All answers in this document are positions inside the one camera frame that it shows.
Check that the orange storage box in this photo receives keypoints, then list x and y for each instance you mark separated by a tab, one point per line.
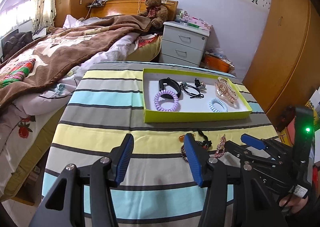
216	63

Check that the striped table cloth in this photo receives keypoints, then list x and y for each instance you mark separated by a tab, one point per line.
158	189

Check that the white floral duvet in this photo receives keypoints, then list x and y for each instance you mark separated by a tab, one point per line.
29	123

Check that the black smart wristband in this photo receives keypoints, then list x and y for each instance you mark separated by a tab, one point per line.
170	84

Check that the brown teddy bear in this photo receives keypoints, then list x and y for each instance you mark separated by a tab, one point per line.
156	11

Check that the pink rhinestone hair clip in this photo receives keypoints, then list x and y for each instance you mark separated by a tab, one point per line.
220	150

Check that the pink flat box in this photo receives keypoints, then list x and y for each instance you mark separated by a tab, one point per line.
185	18

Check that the wooden headboard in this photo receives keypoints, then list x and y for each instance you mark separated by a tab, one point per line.
118	7

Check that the brown fleece blanket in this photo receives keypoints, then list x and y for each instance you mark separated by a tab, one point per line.
63	49

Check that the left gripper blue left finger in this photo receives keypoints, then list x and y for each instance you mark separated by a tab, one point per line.
122	158

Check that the white drawer nightstand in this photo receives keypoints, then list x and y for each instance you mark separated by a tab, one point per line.
182	44

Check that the wooden wardrobe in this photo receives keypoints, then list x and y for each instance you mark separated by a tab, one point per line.
285	69

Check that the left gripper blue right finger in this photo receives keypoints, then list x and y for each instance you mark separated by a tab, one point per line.
193	154

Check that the large translucent pink hair claw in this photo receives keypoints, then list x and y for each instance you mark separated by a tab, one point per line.
224	91

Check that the person's right hand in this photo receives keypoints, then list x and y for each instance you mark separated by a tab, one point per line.
293	204

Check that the green shallow cardboard box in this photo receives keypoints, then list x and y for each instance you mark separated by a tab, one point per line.
189	109

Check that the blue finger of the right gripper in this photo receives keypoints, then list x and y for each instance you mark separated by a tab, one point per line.
253	142
236	153

